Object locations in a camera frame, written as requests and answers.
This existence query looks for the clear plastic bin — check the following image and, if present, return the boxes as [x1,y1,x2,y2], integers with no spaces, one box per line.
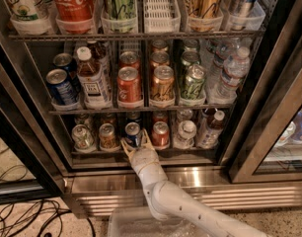
[108,206,210,237]

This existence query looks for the water bottle middle front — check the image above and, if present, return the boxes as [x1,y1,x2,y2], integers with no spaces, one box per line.
[216,46,250,99]

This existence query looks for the green can middle rear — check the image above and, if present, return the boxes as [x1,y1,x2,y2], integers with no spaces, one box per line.
[182,39,200,52]

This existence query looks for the clear water bottle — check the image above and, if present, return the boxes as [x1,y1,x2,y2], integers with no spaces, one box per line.
[173,120,196,149]
[177,109,193,124]

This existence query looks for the black cables on floor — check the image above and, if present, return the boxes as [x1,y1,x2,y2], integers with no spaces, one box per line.
[0,146,97,237]

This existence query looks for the white can behind door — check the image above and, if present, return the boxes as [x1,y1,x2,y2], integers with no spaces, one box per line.
[275,121,296,147]

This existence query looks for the red coke can middle front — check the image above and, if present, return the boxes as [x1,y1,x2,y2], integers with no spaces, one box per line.
[117,66,141,103]

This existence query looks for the green white can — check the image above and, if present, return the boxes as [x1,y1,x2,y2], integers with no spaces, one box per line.
[72,124,94,149]
[74,114,93,130]

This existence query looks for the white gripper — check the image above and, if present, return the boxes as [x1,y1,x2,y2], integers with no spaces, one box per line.
[120,128,168,187]

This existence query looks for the green white can bottom rear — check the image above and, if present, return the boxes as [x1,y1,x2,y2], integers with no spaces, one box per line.
[74,114,93,130]

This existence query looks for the red coke can middle rear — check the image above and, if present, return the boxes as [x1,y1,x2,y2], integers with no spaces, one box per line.
[118,50,140,71]

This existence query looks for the gold can middle front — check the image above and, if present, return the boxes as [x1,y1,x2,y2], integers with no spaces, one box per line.
[151,65,175,102]

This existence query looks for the right glass fridge door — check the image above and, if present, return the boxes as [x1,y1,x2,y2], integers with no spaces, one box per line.
[220,0,302,184]

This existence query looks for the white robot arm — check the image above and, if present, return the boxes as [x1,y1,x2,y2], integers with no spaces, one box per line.
[120,129,269,237]

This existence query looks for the red coke can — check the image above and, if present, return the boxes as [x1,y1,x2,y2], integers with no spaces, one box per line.
[117,66,141,103]
[152,121,169,146]
[152,111,168,123]
[118,50,140,71]

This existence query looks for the tea bottle bottom rear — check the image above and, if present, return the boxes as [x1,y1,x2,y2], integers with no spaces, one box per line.
[200,108,217,124]

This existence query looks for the red coke can bottom rear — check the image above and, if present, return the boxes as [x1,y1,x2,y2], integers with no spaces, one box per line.
[152,111,168,123]

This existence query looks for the gold can top shelf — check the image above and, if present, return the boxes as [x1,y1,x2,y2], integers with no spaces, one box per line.
[184,0,223,32]

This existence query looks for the red coke can bottom front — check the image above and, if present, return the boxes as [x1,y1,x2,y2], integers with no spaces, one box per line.
[152,121,169,146]

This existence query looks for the green can middle front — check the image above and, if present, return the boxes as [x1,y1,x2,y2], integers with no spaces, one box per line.
[181,64,206,100]

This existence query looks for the tea bottle middle front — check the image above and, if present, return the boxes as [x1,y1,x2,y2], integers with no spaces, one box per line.
[77,46,111,104]

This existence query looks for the stainless steel fridge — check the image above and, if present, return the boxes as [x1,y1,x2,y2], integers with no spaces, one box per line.
[0,0,302,217]

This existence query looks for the gold can middle rear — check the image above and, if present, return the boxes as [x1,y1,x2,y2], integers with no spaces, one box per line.
[151,39,169,52]

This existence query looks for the tea bottle middle rear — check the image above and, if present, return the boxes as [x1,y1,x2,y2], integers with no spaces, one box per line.
[87,40,111,84]

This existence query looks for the blue pepsi can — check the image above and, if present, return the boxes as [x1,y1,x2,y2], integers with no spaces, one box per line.
[126,112,142,124]
[53,52,81,93]
[45,68,77,106]
[125,122,142,147]

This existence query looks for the tea bottle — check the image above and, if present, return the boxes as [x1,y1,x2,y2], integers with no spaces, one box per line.
[200,108,217,124]
[87,40,111,84]
[77,46,111,104]
[196,111,225,149]

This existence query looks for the clear water bottle bottom rear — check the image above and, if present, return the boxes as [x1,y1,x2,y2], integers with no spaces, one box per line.
[177,109,193,124]

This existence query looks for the green white can bottom front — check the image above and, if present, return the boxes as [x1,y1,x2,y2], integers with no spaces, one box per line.
[72,124,94,149]

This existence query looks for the orange can bottom rear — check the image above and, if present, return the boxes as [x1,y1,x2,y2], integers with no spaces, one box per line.
[101,113,117,128]

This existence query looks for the left glass fridge door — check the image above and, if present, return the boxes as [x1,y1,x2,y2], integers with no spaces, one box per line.
[0,44,62,205]

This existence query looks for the tea bottle bottom front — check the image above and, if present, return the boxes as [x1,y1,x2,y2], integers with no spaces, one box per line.
[196,111,225,149]

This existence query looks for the blue can behind door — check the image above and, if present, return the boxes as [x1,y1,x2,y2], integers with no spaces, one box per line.
[291,112,302,144]

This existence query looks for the clear water bottle bottom front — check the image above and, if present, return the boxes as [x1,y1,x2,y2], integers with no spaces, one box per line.
[173,120,196,149]

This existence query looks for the glass fridge door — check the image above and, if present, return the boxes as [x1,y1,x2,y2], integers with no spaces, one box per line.
[220,0,302,184]
[0,44,62,205]

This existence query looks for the orange can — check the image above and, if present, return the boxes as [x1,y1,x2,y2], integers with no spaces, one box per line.
[101,113,117,128]
[99,123,118,149]

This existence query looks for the orange can bottom front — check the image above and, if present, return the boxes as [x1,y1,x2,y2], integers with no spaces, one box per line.
[99,123,118,149]

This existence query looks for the water bottle middle rear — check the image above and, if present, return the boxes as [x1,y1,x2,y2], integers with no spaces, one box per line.
[202,39,220,69]

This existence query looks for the green can top shelf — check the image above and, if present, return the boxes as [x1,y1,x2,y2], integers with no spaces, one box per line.
[104,0,136,33]

